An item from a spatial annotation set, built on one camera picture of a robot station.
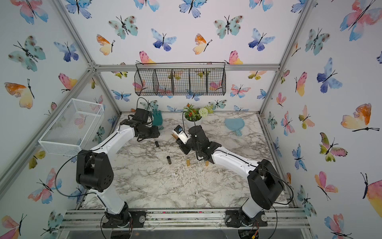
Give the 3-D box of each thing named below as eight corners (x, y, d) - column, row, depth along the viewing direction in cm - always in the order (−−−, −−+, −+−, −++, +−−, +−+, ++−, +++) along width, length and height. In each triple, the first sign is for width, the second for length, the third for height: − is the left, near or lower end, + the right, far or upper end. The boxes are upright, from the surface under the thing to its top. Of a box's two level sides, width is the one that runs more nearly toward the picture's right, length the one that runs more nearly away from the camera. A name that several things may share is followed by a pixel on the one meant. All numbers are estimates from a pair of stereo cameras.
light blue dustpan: (227, 136, 109) (227, 134, 107) (224, 120, 118) (225, 118, 116) (246, 136, 109) (247, 133, 107) (242, 120, 118) (243, 118, 116)
